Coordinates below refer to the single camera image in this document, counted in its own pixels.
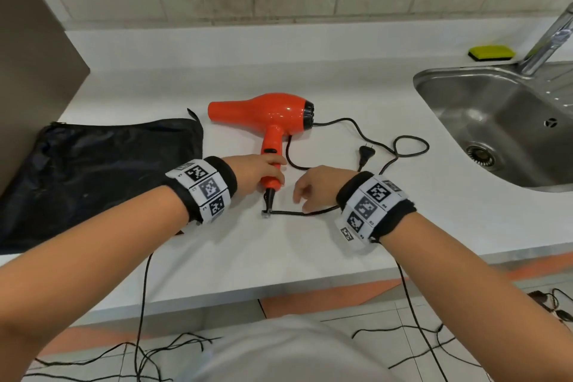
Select left wristband with square markers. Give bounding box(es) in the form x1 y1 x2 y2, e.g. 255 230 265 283
164 156 238 225

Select yellow sponge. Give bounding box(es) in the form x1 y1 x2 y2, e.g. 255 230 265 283
468 45 516 62

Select black drawstring bag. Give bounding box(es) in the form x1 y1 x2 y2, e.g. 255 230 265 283
0 108 205 256

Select person's right hand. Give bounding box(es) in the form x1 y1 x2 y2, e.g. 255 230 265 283
292 165 362 213

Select black camera cable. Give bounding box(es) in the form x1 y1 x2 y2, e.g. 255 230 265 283
395 262 449 382
134 251 155 369

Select stainless steel sink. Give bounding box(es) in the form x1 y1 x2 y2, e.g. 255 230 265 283
412 61 573 193

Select person's right forearm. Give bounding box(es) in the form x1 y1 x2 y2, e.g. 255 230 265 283
380 211 573 382

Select brown side panel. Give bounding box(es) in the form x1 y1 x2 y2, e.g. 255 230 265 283
0 0 90 197

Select person's white shirt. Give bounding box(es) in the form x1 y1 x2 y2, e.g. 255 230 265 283
177 316 390 382

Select chrome faucet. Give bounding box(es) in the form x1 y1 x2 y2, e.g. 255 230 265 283
518 2 573 77

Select black right camera cable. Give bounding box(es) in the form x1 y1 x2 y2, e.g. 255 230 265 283
395 262 449 382

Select right wristband with square markers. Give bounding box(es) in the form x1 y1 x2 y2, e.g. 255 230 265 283
334 171 417 252

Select person's left forearm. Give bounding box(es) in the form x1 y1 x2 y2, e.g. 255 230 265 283
0 184 191 382

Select black hair dryer cord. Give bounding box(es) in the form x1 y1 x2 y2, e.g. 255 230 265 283
261 117 430 219

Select orange hair dryer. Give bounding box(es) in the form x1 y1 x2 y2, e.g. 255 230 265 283
207 92 316 192

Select wristband with square markers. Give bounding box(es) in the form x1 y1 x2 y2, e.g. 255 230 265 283
164 156 238 225
334 171 417 252

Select person's left hand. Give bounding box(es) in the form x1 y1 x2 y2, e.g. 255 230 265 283
222 153 287 199

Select black left camera cable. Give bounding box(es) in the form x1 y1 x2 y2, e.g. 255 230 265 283
134 251 155 369

